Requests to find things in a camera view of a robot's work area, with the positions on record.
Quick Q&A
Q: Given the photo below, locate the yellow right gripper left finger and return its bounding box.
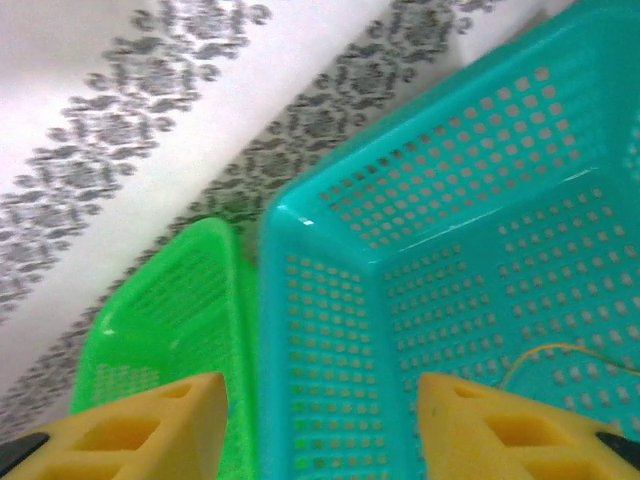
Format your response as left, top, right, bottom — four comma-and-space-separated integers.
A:
0, 372, 231, 480

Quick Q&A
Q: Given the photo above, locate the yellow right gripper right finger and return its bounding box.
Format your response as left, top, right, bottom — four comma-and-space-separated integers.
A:
417, 372, 640, 480

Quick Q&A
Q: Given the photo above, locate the green plastic basket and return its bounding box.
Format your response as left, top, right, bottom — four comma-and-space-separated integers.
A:
69, 217, 261, 480

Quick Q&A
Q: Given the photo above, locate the teal plastic basket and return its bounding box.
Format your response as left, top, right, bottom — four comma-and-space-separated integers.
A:
257, 0, 640, 480

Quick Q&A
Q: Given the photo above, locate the thin yellow wire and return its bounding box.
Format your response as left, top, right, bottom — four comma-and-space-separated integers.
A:
499, 341, 640, 391

